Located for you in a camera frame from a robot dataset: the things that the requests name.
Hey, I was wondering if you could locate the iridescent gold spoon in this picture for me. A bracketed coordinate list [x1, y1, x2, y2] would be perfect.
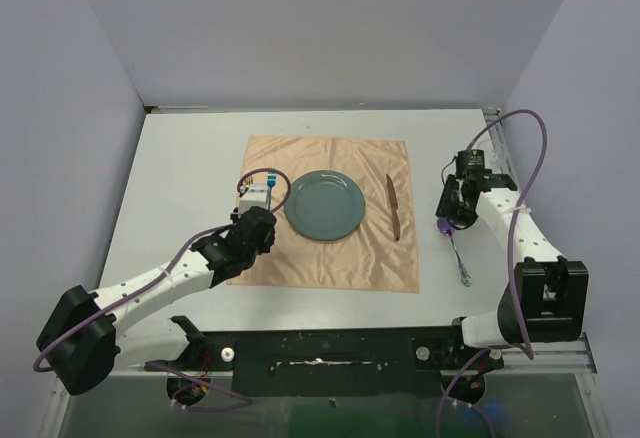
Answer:
[436, 218, 473, 287]

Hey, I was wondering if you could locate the copper table knife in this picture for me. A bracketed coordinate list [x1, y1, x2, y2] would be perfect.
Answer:
[386, 175, 401, 242]

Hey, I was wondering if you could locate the blue fork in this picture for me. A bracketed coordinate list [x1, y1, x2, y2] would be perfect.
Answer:
[266, 172, 277, 203]

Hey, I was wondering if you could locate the teal round plate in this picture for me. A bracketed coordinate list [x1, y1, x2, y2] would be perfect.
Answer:
[284, 170, 366, 242]

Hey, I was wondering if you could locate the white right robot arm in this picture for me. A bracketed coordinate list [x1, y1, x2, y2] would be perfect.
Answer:
[435, 149, 589, 367]

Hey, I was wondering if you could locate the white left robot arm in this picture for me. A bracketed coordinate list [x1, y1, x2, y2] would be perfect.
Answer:
[32, 207, 277, 395]

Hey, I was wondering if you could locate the clear drinking glass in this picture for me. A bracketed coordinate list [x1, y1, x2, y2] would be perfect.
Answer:
[477, 139, 503, 172]

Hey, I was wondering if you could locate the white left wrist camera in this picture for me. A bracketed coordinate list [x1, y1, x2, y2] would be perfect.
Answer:
[238, 183, 271, 215]

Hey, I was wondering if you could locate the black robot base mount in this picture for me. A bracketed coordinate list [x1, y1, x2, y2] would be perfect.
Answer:
[165, 326, 504, 398]

